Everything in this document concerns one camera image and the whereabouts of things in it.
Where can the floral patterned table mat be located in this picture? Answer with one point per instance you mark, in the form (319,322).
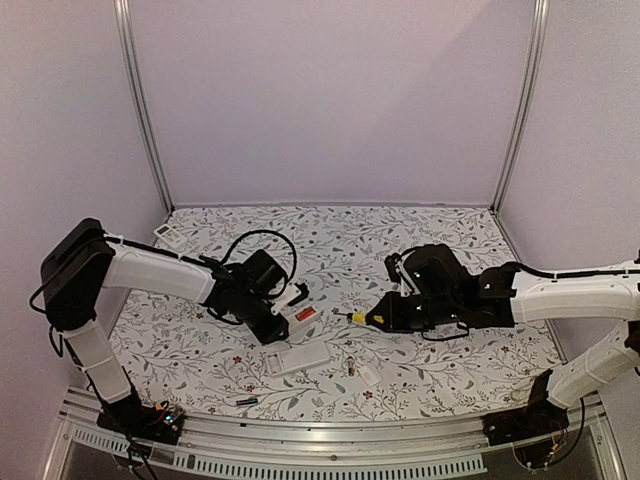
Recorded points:
(174,350)

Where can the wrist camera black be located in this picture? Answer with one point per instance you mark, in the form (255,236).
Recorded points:
(397,274)
(293,294)

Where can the aluminium frame post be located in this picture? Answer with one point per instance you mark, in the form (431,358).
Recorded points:
(141,110)
(525,99)

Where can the long white remote with buttons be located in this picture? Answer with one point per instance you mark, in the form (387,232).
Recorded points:
(289,314)

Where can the white remote control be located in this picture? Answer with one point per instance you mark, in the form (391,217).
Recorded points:
(298,358)

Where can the left aluminium frame post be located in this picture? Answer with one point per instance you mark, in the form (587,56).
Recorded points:
(141,110)

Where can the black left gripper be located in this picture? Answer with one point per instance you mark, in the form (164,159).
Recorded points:
(270,335)

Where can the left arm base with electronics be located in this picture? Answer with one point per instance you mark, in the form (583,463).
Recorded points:
(161,422)

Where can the small white remote far left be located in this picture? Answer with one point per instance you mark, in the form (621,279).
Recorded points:
(169,236)

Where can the yellow handled screwdriver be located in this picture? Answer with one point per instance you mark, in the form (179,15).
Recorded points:
(352,317)

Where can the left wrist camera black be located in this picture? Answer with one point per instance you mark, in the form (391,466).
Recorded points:
(293,294)

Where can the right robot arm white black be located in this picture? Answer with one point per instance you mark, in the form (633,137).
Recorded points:
(513,294)

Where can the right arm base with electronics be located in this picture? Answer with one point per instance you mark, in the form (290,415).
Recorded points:
(538,416)

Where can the white battery cover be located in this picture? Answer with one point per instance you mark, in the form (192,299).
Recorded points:
(370,375)

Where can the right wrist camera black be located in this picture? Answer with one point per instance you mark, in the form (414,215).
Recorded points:
(397,274)

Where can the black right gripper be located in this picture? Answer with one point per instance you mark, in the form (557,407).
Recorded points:
(393,321)

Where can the right aluminium frame post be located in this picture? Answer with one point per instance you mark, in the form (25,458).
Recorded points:
(525,99)

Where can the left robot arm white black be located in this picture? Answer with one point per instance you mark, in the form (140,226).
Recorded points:
(88,261)

